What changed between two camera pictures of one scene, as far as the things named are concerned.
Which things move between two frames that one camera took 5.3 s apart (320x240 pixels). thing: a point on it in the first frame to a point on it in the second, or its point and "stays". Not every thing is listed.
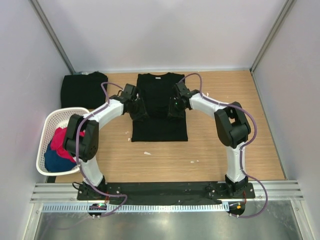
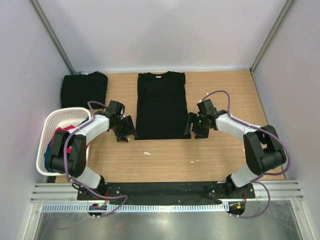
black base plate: [166, 192] stays
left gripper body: [137, 110] to [120, 125]
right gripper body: [175, 109] to [200, 123]
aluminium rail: [67, 192] stays
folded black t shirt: [83, 91] stays
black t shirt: [155, 91] stays
